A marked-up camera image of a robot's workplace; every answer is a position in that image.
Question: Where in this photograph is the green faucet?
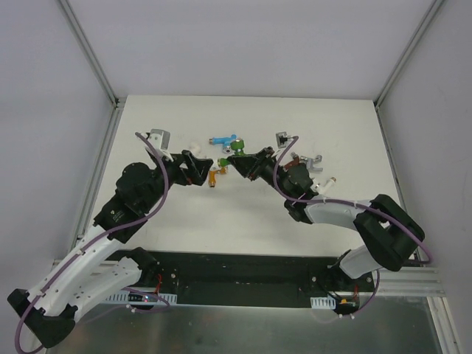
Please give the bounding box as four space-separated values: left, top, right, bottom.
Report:
218 138 246 168

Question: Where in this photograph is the second white elbow fitting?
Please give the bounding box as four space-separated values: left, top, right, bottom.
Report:
189 144 201 153

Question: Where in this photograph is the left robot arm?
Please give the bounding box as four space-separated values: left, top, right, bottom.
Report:
7 150 213 353

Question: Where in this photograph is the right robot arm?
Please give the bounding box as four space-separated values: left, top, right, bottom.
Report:
228 147 425 291

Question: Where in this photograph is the yellow faucet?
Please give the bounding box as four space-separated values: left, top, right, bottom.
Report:
208 167 228 188

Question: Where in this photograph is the blue faucet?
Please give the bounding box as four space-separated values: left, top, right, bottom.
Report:
209 134 237 154

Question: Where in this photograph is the brown faucet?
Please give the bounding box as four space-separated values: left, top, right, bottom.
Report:
283 152 300 170

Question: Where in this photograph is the white faucet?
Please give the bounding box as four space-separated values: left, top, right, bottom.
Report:
311 177 337 195

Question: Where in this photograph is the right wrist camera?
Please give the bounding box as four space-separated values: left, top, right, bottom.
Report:
275 131 293 149

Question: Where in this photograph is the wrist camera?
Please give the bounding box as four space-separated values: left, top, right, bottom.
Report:
275 131 293 149
148 129 170 151

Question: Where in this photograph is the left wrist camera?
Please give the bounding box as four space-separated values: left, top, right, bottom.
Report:
148 129 170 151

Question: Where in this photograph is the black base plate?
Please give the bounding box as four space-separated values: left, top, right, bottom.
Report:
135 251 374 308

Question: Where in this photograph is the white cable duct left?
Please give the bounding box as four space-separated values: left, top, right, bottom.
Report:
103 290 178 305

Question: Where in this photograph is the white cable duct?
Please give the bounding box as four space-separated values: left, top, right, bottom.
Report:
103 290 178 305
310 296 336 310

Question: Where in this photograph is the white cable duct right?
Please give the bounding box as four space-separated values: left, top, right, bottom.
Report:
310 296 336 310

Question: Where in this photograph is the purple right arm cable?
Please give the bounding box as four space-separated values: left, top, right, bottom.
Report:
272 135 433 325

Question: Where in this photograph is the aluminium frame post left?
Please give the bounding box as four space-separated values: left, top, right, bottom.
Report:
55 0 125 108

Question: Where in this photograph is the aluminium frame post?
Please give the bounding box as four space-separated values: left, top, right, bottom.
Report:
373 0 447 111
55 0 125 108

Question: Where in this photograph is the aluminium frame post right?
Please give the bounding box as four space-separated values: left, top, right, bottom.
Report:
373 0 447 111

